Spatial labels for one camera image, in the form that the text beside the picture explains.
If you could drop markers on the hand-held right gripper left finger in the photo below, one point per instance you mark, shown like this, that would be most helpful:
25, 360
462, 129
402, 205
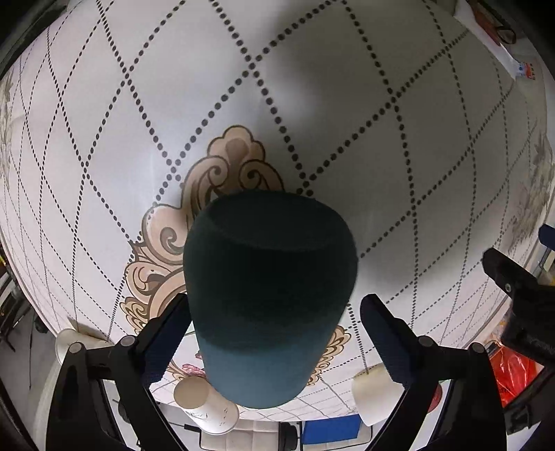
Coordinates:
167, 342

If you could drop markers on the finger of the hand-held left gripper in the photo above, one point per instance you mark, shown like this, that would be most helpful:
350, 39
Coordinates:
511, 277

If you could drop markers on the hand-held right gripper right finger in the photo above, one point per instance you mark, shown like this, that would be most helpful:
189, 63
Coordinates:
386, 342

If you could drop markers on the dark teal cup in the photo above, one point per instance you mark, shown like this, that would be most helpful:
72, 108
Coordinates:
269, 295

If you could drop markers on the white paper cup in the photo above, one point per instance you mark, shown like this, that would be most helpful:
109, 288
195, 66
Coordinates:
208, 407
65, 340
375, 397

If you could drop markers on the red plastic bag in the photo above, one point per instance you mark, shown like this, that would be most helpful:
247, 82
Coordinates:
516, 373

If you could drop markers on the blue box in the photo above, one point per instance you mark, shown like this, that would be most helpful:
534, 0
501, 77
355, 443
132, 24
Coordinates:
331, 429

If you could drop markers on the black caster wheel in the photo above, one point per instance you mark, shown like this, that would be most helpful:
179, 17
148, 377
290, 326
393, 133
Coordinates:
288, 436

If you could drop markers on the white printed paper sheet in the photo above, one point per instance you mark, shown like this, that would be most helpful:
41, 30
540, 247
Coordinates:
522, 65

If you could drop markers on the white printed tablecloth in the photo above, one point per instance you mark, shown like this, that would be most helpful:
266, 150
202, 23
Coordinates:
329, 108

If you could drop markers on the black eyeglasses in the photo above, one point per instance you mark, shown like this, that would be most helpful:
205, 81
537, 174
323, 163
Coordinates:
505, 34

